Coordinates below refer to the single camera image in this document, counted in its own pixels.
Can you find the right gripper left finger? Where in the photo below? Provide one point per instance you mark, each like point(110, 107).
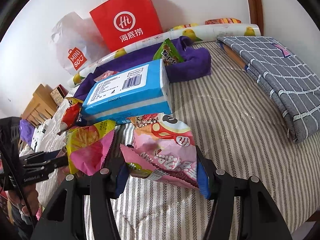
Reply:
point(121, 180)

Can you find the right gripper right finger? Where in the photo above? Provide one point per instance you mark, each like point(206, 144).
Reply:
point(206, 171)

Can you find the pink yellow snack packet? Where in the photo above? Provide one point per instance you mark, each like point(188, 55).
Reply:
point(87, 147)

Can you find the pink Hi snack packet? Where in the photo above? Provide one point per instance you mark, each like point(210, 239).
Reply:
point(163, 150)

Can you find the red snack packet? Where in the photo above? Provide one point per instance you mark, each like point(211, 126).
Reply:
point(70, 116)

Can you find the pink white floral packet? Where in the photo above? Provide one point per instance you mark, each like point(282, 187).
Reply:
point(105, 75)

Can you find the green snack packet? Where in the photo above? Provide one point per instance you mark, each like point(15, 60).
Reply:
point(168, 53)

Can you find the striped mattress pad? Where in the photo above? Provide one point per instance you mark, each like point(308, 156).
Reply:
point(238, 127)

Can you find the wooden chair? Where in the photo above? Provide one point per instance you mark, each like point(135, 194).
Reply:
point(41, 107)

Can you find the brown patterned box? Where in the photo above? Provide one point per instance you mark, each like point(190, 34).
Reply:
point(58, 94)

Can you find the blue tissue pack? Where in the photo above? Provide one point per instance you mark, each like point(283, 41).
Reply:
point(140, 90)

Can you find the grey checked folded cloth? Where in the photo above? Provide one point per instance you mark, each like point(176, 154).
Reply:
point(284, 77)

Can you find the rolled lemon print mat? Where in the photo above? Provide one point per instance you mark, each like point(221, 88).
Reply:
point(197, 34)

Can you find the white Miniso plastic bag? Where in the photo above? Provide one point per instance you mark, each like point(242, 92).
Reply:
point(77, 43)

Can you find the yellow chips bag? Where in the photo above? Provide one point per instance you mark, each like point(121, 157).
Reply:
point(183, 26)

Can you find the orange red chips bag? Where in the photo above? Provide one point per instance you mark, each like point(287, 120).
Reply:
point(222, 21)

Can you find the red Haidilao paper bag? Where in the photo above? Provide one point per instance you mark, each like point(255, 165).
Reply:
point(123, 22)

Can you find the brown door frame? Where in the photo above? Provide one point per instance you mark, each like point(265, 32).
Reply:
point(256, 14)

